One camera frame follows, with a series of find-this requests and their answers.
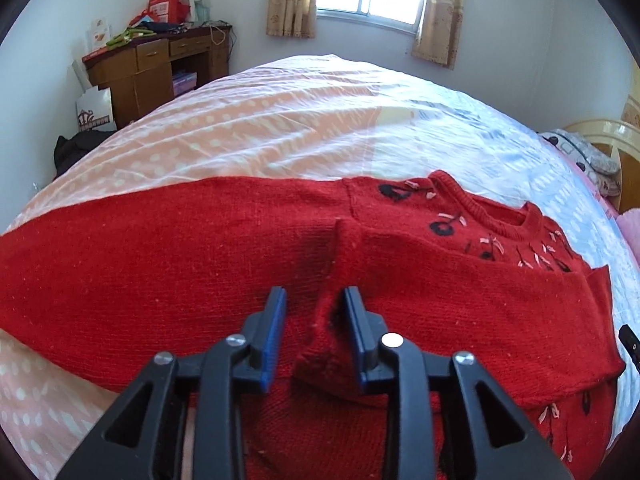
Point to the pink blanket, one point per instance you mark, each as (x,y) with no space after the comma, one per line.
(631,227)

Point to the red gift bag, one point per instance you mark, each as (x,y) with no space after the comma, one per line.
(162,7)

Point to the purple box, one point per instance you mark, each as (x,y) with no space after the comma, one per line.
(184,82)

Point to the cream wooden headboard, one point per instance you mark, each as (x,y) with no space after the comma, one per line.
(615,132)

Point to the dark blue cloth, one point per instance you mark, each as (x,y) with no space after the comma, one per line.
(162,27)

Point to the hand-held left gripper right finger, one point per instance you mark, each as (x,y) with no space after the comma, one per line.
(356,335)

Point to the white paper bag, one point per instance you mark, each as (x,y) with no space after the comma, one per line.
(95,110)

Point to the brown wooden desk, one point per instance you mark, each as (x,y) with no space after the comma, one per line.
(125,80)

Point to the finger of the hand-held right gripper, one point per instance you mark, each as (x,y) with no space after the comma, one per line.
(630,344)

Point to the red knit sweater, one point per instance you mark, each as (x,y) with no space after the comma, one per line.
(175,260)

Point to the black bag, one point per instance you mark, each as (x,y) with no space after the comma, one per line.
(75,147)

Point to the grey patterned pillow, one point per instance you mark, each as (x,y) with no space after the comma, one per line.
(575,147)

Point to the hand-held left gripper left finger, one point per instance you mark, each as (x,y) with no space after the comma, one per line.
(272,340)

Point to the green clothes hangers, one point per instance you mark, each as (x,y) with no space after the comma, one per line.
(125,37)

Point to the mint green bag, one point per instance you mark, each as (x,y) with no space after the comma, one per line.
(201,10)

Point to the white printed box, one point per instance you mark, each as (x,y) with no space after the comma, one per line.
(97,35)

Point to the bed with dotted sheet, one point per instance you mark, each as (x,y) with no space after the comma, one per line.
(250,125)

